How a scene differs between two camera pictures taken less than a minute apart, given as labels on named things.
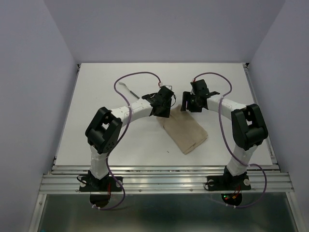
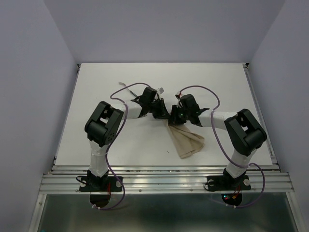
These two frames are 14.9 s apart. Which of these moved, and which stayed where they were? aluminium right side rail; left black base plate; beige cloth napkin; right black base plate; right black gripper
Moved: beige cloth napkin; right black gripper
Stayed: right black base plate; aluminium right side rail; left black base plate
